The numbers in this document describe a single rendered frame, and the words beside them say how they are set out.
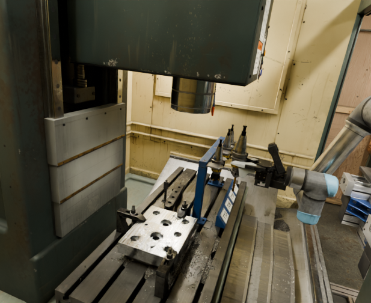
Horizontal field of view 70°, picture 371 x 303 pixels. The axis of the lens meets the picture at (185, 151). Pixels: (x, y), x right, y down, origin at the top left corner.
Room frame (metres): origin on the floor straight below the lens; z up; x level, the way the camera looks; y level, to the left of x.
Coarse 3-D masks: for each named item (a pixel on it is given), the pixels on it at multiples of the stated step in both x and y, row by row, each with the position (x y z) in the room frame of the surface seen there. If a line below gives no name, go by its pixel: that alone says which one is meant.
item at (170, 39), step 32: (96, 0) 0.98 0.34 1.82; (128, 0) 0.94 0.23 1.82; (160, 0) 0.91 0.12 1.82; (192, 0) 0.88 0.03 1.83; (224, 0) 0.85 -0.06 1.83; (256, 0) 0.83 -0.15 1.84; (96, 32) 0.98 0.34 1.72; (128, 32) 0.94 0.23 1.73; (160, 32) 0.91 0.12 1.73; (192, 32) 0.88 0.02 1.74; (224, 32) 0.85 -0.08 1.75; (256, 32) 0.83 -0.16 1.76; (96, 64) 0.98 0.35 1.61; (128, 64) 0.94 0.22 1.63; (160, 64) 0.91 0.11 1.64; (192, 64) 0.87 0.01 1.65; (224, 64) 0.84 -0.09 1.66
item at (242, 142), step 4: (240, 136) 0.93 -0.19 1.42; (244, 136) 0.93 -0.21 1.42; (240, 140) 0.93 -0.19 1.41; (244, 140) 0.92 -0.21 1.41; (236, 144) 0.94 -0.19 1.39; (240, 144) 0.92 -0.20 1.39; (244, 144) 0.92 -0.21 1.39; (236, 148) 0.93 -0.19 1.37; (240, 148) 0.92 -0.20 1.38; (244, 148) 0.92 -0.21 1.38; (236, 152) 0.92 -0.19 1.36; (240, 152) 0.92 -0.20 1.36; (244, 152) 0.92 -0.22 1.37
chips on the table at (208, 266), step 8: (192, 240) 1.00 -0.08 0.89; (200, 240) 0.99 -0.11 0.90; (216, 240) 1.01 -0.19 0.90; (192, 248) 0.93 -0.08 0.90; (216, 248) 0.95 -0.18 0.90; (192, 256) 0.88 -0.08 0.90; (200, 256) 0.89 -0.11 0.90; (184, 264) 0.84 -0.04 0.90; (208, 264) 0.86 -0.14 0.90; (184, 272) 0.79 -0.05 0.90; (208, 272) 0.82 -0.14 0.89
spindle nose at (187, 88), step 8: (176, 80) 0.95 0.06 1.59; (184, 80) 0.93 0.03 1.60; (192, 80) 0.92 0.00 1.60; (176, 88) 0.95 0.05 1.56; (184, 88) 0.93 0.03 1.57; (192, 88) 0.92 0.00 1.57; (200, 88) 0.92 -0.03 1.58; (208, 88) 0.94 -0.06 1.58; (176, 96) 0.94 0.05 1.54; (184, 96) 0.93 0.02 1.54; (192, 96) 0.92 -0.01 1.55; (200, 96) 0.93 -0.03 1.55; (208, 96) 0.94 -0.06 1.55; (176, 104) 0.94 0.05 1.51; (184, 104) 0.92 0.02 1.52; (192, 104) 0.92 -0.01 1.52; (200, 104) 0.93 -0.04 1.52; (208, 104) 0.95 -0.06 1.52; (192, 112) 0.92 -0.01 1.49; (200, 112) 0.93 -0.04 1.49; (208, 112) 0.96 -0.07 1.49
